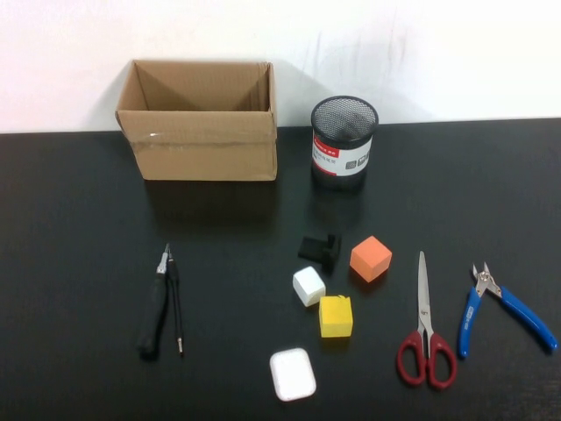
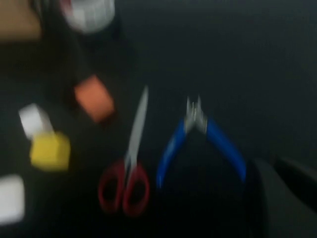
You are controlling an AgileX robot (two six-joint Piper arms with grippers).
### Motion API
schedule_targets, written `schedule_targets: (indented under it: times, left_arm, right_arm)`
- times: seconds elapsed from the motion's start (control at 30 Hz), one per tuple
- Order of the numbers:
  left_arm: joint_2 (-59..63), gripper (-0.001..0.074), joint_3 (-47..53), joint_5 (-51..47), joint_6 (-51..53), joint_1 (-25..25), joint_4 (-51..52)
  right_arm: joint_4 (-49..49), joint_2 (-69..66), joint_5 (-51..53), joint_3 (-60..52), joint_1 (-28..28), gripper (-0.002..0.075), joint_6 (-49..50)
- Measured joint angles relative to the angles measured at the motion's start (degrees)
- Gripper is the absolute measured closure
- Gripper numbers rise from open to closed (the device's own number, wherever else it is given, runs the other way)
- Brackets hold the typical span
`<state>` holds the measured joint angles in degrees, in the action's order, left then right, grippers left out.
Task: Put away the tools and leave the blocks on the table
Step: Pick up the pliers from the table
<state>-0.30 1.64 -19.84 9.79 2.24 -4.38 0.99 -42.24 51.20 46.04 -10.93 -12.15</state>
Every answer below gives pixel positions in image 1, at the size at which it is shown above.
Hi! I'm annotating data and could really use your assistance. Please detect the thin black probe pen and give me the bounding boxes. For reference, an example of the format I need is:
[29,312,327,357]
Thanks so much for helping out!
[167,250,186,358]

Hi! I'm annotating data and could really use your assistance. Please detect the black-handled screwdriver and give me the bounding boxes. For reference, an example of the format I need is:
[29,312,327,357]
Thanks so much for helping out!
[135,243,172,361]

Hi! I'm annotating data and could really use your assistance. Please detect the red-handled scissors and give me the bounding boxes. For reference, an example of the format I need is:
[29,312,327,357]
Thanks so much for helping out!
[396,250,458,390]

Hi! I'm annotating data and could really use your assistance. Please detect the blue-handled cutting pliers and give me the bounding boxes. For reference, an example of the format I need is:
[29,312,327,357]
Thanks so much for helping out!
[457,261,559,360]

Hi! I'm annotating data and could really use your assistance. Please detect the black mesh pen holder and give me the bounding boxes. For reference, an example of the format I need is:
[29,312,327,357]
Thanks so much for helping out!
[310,96,379,192]

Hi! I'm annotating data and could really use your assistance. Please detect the white foam block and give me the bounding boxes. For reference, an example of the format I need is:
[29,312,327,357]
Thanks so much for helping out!
[292,265,327,308]

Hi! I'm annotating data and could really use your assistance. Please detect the orange foam block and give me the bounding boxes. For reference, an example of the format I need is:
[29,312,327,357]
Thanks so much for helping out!
[349,235,394,284]

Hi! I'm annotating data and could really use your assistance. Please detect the brown cardboard box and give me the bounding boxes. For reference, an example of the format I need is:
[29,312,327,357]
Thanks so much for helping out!
[114,60,279,182]

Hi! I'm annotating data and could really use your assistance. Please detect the yellow foam block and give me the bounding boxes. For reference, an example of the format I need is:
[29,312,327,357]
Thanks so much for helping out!
[318,295,354,339]

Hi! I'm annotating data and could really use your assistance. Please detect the white rounded flat case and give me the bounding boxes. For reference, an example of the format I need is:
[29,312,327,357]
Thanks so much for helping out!
[268,347,317,403]

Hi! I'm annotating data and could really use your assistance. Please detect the black plastic bracket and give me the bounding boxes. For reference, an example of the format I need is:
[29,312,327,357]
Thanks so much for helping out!
[297,232,343,276]

